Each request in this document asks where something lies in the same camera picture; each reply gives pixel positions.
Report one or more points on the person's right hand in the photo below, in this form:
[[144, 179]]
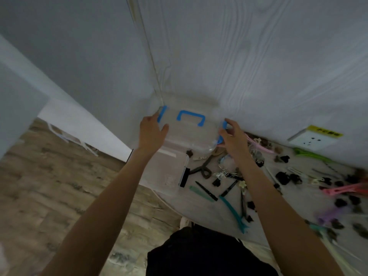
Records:
[[237, 143]]

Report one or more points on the clear box black latches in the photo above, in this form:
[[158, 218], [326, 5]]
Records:
[[161, 175]]

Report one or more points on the clear box blue latches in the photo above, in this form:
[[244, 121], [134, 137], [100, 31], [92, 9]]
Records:
[[189, 135]]

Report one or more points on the pile of assorted hair clips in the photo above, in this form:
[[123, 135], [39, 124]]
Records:
[[283, 178]]

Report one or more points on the person's right forearm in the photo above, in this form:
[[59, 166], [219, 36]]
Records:
[[287, 227]]

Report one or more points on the white shoe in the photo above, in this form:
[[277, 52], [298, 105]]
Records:
[[185, 222]]

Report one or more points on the person's left forearm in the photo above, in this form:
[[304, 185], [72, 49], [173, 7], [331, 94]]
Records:
[[109, 212]]

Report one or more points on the white metal frame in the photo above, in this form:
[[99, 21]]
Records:
[[86, 146]]

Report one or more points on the yellow warning sticker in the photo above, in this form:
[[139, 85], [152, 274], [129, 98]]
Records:
[[325, 131]]

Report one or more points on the slim black hair clip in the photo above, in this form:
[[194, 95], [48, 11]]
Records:
[[206, 191]]

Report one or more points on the white wall socket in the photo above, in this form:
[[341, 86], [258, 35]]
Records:
[[310, 140]]

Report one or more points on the person's black clothing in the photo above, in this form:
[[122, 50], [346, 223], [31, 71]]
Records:
[[207, 252]]

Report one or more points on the person's left hand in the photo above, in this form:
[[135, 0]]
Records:
[[151, 135]]

